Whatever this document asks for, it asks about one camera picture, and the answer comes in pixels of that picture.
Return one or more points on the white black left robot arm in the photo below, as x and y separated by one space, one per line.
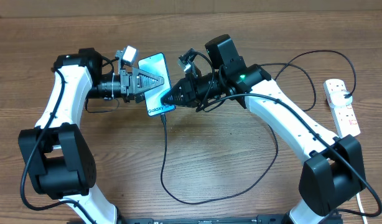
59 166

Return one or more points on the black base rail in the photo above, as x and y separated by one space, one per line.
259 219

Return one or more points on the white power strip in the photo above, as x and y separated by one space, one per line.
344 117

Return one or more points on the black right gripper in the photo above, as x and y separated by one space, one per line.
186 86

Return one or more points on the blue Galaxy S24+ smartphone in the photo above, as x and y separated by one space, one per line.
156 65

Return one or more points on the white charger plug adapter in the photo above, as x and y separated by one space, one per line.
339 99

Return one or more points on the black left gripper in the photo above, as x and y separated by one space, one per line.
130 84

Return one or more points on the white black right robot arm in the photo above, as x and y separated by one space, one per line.
333 169

